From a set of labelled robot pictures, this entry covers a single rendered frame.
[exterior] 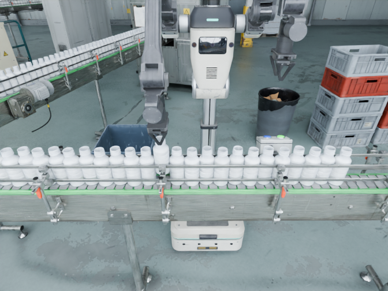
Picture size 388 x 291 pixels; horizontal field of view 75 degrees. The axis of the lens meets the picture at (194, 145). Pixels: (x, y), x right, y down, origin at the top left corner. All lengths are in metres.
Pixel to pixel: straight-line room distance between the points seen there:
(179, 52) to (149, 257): 3.46
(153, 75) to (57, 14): 6.08
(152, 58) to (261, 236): 1.73
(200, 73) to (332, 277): 1.63
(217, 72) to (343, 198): 0.85
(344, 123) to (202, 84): 2.23
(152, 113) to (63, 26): 6.10
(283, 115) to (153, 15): 2.29
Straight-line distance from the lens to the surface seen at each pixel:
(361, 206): 1.30
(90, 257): 2.17
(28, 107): 2.25
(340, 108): 3.22
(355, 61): 3.06
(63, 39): 6.89
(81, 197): 1.14
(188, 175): 1.01
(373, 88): 3.35
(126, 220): 1.18
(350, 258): 2.33
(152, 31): 0.84
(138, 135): 1.66
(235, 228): 1.88
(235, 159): 0.99
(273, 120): 2.97
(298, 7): 1.00
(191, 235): 1.86
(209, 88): 1.46
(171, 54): 4.69
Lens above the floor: 1.70
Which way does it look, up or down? 33 degrees down
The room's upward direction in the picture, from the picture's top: straight up
